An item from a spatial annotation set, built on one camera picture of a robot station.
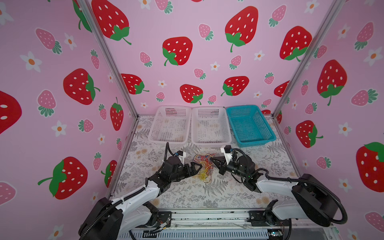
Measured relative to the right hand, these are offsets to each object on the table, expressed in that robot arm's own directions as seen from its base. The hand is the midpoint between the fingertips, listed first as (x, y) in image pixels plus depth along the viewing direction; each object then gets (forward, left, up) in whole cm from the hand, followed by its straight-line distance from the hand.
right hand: (210, 159), depth 78 cm
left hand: (-4, +6, -5) cm, 9 cm away
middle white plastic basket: (+37, +3, -15) cm, 40 cm away
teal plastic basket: (+42, -28, -16) cm, 53 cm away
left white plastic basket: (+35, +33, -14) cm, 50 cm away
